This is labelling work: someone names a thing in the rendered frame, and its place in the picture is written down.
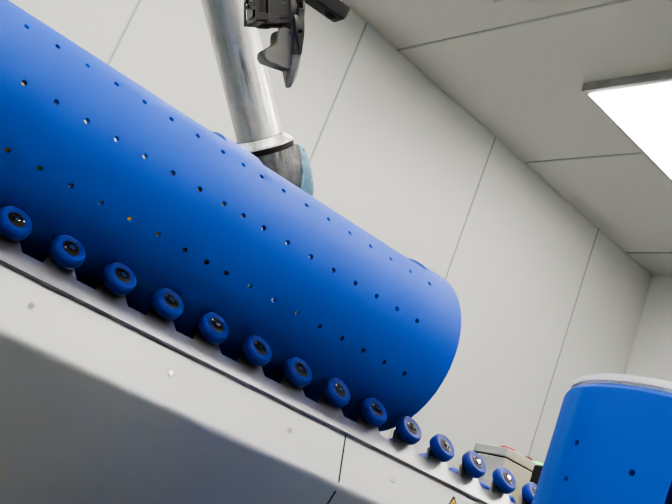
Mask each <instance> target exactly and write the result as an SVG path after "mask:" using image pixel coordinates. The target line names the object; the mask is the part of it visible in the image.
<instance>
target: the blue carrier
mask: <svg viewBox="0 0 672 504"><path fill-rule="evenodd" d="M21 82H23V83H24V84H25V86H23V85H22V84H21ZM53 101H55V102H56V105H55V104H54V103H53ZM84 120H86V121H87V124H86V123H85V122H84ZM114 138H116V141H115V140H114ZM5 148H10V150H9V151H8V152H6V151H5ZM143 155H144V156H145V159H144V158H143ZM38 166H42V168H41V169H37V167H38ZM171 172H172V174H173V175H171ZM70 183H72V184H73V185H72V186H71V187H68V184H70ZM197 189H199V191H198V190H197ZM101 201H102V203H101V204H99V202H101ZM222 203H223V205H224V206H222ZM4 206H14V207H17V208H19V209H21V210H22V211H23V212H25V213H26V214H27V215H28V217H29V218H30V220H31V222H32V231H31V233H30V234H29V235H28V237H27V238H26V239H24V240H21V241H20V244H21V248H22V253H24V254H26V255H28V256H30V257H32V258H34V259H36V260H38V261H40V262H42V263H43V261H44V260H45V259H46V258H47V257H48V256H49V255H50V244H51V242H52V241H53V240H54V239H55V238H56V237H57V236H60V235H69V236H71V237H73V238H75V239H76V240H78V241H79V242H80V243H81V244H82V246H83V247H84V249H85V252H86V258H85V261H84V263H83V264H82V265H81V266H80V267H78V268H76V269H74V271H75V275H76V279H77V281H79V282H81V283H83V284H85V285H87V286H89V287H91V288H93V289H96V288H97V287H98V285H99V284H100V283H101V281H102V272H103V270H104V268H105V267H106V266H107V265H108V264H110V263H113V262H119V263H122V264H124V265H126V266H127V267H128V268H129V269H130V270H131V271H132V272H133V274H134V275H135V277H136V282H137V283H136V287H135V289H134V290H133V291H132V292H131V293H130V294H128V295H125V298H126V301H127V305H128V307H130V308H132V309H134V310H136V311H138V312H140V313H142V314H144V315H145V314H146V312H147V311H148V309H149V308H150V306H151V305H152V304H151V299H152V296H153V294H154V293H155V292H156V291H157V290H159V289H161V288H168V289H171V290H173V291H174V292H176V293H177V294H178V295H179V296H180V298H181V299H182V301H183V304H184V311H183V314H182V315H181V316H180V317H179V318H178V319H176V320H174V321H173V322H174V325H175V329H176V331H177V332H179V333H181V334H183V335H185V336H187V337H189V338H191V339H192V338H193V336H194V334H195V332H196V330H197V329H198V321H199V319H200V317H202V316H203V315H204V314H205V313H208V312H213V313H216V314H218V315H219V316H221V317H222V318H223V319H224V320H225V322H226V323H227V325H228V328H229V336H228V338H227V339H226V340H225V341H224V342H223V343H221V344H219V347H220V350H221V353H222V354H223V355H224V356H226V357H228V358H230V359H232V360H234V361H237V359H238V356H239V354H240V352H241V351H242V343H243V341H244V340H245V339H246V338H247V337H249V336H252V335H256V336H259V337H261V338H262V339H264V340H265V341H266V342H267V344H268V345H269V347H270V349H271V352H272V358H271V360H270V362H268V363H267V364H266V365H265V366H261V367H262V370H263V372H264V375H265V376H266V377H268V378H270V379H272V380H274V381H276V382H277V383H278V382H279V379H280V377H281V374H282V373H283V372H284V371H283V366H284V364H285V362H286V361H287V360H288V359H290V358H292V357H298V358H300V359H302V360H303V361H305V362H306V363H307V365H308V366H309V367H310V369H311V372H312V380H311V382H310V383H309V384H308V385H307V386H306V387H303V388H302V389H303V391H304V394H305V397H307V398H309V399H311V400H313V401H315V402H317V403H318V401H319V398H320V395H321V393H322V392H323V385H324V383H325V382H326V381H327V380H328V379H330V378H338V379H340V380H341V381H342V382H344V383H345V385H346V386H347V387H348V389H349V392H350V396H351V398H350V401H349V403H348V404H347V405H346V406H344V407H342V408H341V410H342V412H343V415H344V417H346V418H348V419H350V420H352V421H354V422H356V419H357V415H358V412H360V405H361V403H362V401H364V400H365V399H366V398H369V397H373V398H375V399H377V400H378V401H380V402H381V403H382V405H383V406H384V408H385V410H386V413H387V420H386V421H385V423H384V424H382V425H381V426H379V427H378V429H379V432H381V431H386V430H389V429H392V428H395V427H396V422H397V420H398V419H400V418H401V417H403V416H409V417H411V418H412V417H413V416H414V415H415V414H417V413H418V412H419V411H420V410H421V409H422V408H423V407H424V406H425V405H426V404H427V403H428V402H429V401H430V399H431V398H432V397H433V396H434V394H435V393H436V392H437V390H438V389H439V387H440V386H441V384H442V383H443V381H444V379H445V378H446V376H447V374H448V372H449V370H450V368H451V365H452V363H453V361H454V358H455V355H456V352H457V348H458V345H459V340H460V334H461V324H462V318H461V308H460V303H459V300H458V297H457V295H456V292H455V290H454V289H453V287H452V286H451V285H450V284H449V283H448V282H447V281H446V280H445V279H444V278H443V277H441V276H440V275H438V274H436V273H435V272H433V271H432V270H430V269H429V268H427V267H426V266H424V265H423V264H421V263H419V262H418V261H416V260H414V259H410V258H407V257H405V256H404V255H402V254H400V253H399V252H397V251H396V250H394V249H393V248H391V247H390V246H388V245H387V244H385V243H383V242H382V241H380V240H379V239H377V238H376V237H374V236H373V235H371V234H369V233H368V232H366V231H365V230H363V229H362V228H360V227H359V226H357V225H356V224H354V223H352V222H351V221H349V220H348V219H346V218H345V217H343V216H342V215H340V214H339V213H337V212H335V211H334V210H332V209H331V208H329V207H328V206H326V205H325V204H323V203H322V202H320V201H318V200H317V199H315V198H314V197H312V196H311V195H309V194H308V193H306V192H304V191H303V190H301V189H300V188H298V187H297V186H295V185H294V184H292V183H291V182H289V181H287V180H286V179H284V178H283V177H281V176H280V175H278V174H277V173H275V172H274V171H272V170H270V169H269V168H267V167H266V166H264V165H263V164H262V162H261V161H260V160H259V159H258V158H257V157H256V156H255V155H253V154H251V153H250V152H248V151H247V150H245V149H244V148H242V147H241V146H239V145H238V144H236V143H234V142H233V141H231V140H230V139H228V138H227V137H225V136H224V135H222V134H221V133H218V132H214V131H210V130H209V129H207V128H205V127H204V126H202V125H201V124H199V123H198V122H196V121H195V120H193V119H192V118H190V117H188V116H187V115H185V114H184V113H182V112H181V111H179V110H178V109H176V108H175V107H173V106H171V105H170V104H168V103H167V102H165V101H164V100H162V99H161V98H159V97H158V96H156V95H154V94H153V93H151V92H150V91H148V90H147V89H145V88H144V87H142V86H140V85H139V84H137V83H136V82H134V81H133V80H131V79H130V78H128V77H127V76H125V75H123V74H122V73H120V72H119V71H117V70H116V69H114V68H113V67H111V66H110V65H108V64H106V63H105V62H103V61H102V60H100V59H99V58H97V57H96V56H94V55H93V54H91V53H89V52H88V51H86V50H85V49H83V48H82V47H80V46H79V45H77V44H75V43H74V42H72V41H71V40H69V39H68V38H66V37H65V36H63V35H62V34H60V33H58V32H57V31H55V30H54V29H52V28H51V27H49V26H48V25H46V24H45V23H43V22H41V21H40V20H38V19H37V18H35V17H34V16H32V15H31V14H29V13H28V12H26V11H24V10H23V9H21V8H20V7H18V6H17V5H15V4H14V3H12V2H11V1H9V0H1V2H0V208H2V207H4ZM241 215H242V216H243V218H242V217H241ZM128 217H131V219H130V220H127V218H128ZM262 228H263V230H262ZM157 232H159V235H155V234H156V233H157ZM286 242H287V244H286ZM183 248H186V250H184V251H183V250H182V249H183ZM309 256H310V258H309ZM205 260H207V262H206V263H204V261H205ZM225 271H227V273H225V274H224V272H225ZM353 283H354V284H353ZM249 284H250V286H249V287H247V286H248V285H249ZM272 298H274V300H272ZM395 309H396V310H395ZM296 311H298V312H297V313H295V312H296ZM319 324H320V325H319ZM318 325H319V326H318ZM341 336H342V338H340V337H341ZM362 349H363V350H362ZM383 360H384V361H383ZM382 361H383V362H382ZM403 372H404V373H403Z"/></svg>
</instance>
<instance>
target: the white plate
mask: <svg viewBox="0 0 672 504"><path fill-rule="evenodd" d="M594 383H609V384H621V385H630V386H637V387H643V388H648V389H653V390H658V391H663V392H667V393H672V382H669V381H664V380H659V379H654V378H648V377H642V376H635V375H627V374H615V373H597V374H589V375H585V376H582V377H580V378H577V379H576V380H574V381H573V382H572V384H571V387H570V389H572V388H574V387H576V386H579V385H584V384H594Z"/></svg>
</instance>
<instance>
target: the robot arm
mask: <svg viewBox="0 0 672 504"><path fill-rule="evenodd" d="M201 3H202V7H203V10H204V14H205V18H206V22H207V26H208V30H209V34H210V38H211V42H212V46H213V50H214V54H215V58H216V62H217V65H218V69H219V73H220V77H221V81H222V85H223V89H224V93H225V97H226V101H227V105H228V109H229V113H230V117H231V121H232V124H233V128H234V132H235V136H236V140H237V141H236V144H238V145H239V146H241V147H242V148H244V149H245V150H247V151H248V152H250V153H251V154H253V155H255V156H256V157H257V158H258V159H259V160H260V161H261V162H262V164H263V165H264V166H266V167H267V168H269V169H270V170H272V171H274V172H275V173H277V174H278V175H280V176H281V177H283V178H284V179H286V180H287V181H289V182H291V183H292V184H294V185H295V186H297V187H298V188H300V189H301V190H303V191H304V192H306V193H308V194H309V195H311V196H312V197H313V194H314V180H313V173H312V168H311V163H310V160H309V157H308V154H307V152H305V148H304V147H303V146H302V145H301V144H294V140H293V137H292V136H290V135H289V134H287V133H286V132H284V131H283V130H282V125H281V121H280V117H279V113H278V109H277V105H276V101H275V97H274V93H273V88H272V84H271V80H270V76H269V72H268V68H267V67H270V68H273V69H276V70H279V71H281V72H282V73H283V79H284V83H285V87H286V88H290V87H292V85H293V83H294V81H295V79H296V77H297V74H298V70H299V66H300V60H301V54H302V50H303V42H304V32H305V19H304V17H305V3H306V4H308V5H309V6H311V7H312V8H313V9H315V10H316V11H318V12H319V13H321V14H322V15H323V16H325V17H326V18H327V19H329V20H331V21H332V22H338V21H341V20H344V19H345V18H346V17H347V15H348V13H349V11H350V7H349V6H348V5H347V4H345V3H344V2H342V1H341V0H201ZM270 28H278V31H275V32H273V33H272V34H271V36H270V46H269V47H267V48H265V49H264V50H263V47H262V43H261V39H260V35H259V31H258V29H270Z"/></svg>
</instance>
